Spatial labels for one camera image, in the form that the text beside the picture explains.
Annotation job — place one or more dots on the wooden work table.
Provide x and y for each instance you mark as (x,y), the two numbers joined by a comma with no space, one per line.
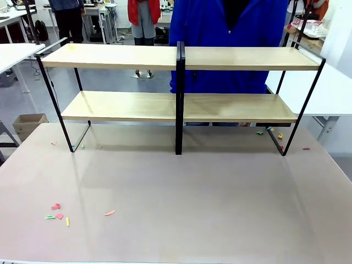
(310,42)

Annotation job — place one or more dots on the grey table with white items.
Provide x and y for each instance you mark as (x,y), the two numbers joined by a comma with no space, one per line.
(163,20)

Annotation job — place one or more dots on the person in red vest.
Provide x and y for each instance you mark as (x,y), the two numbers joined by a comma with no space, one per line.
(143,16)

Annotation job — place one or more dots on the silver floor socket plate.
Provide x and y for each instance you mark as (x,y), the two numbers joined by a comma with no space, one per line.
(142,74)

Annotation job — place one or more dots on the cardboard box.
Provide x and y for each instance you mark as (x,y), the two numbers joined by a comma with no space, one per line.
(28,126)

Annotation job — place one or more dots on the white desk dark underside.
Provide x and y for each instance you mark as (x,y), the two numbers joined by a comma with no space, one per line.
(11,20)

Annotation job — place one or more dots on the orange paper scrap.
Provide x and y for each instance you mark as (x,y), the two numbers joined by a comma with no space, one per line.
(109,213)

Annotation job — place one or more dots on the white side table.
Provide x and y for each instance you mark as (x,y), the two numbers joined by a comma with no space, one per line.
(16,55)

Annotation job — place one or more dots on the white table with legs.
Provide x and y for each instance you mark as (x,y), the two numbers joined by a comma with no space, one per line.
(330,93)

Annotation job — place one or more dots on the clear plastic bag pile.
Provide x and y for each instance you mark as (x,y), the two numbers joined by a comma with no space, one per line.
(313,27)

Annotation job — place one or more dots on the grey metal desk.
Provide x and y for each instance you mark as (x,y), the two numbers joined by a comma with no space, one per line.
(94,11)

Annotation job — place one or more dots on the person in dark clothes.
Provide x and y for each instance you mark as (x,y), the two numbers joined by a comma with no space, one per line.
(67,19)

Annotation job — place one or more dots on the black stand pole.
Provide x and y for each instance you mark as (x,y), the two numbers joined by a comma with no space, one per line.
(31,22)
(302,27)

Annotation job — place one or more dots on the person in orange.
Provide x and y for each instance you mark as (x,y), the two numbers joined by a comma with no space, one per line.
(321,9)

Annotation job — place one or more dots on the person in blue jacket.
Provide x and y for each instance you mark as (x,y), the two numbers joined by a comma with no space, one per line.
(198,27)

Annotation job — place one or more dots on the black backpack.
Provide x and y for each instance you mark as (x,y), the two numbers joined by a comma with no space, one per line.
(41,30)

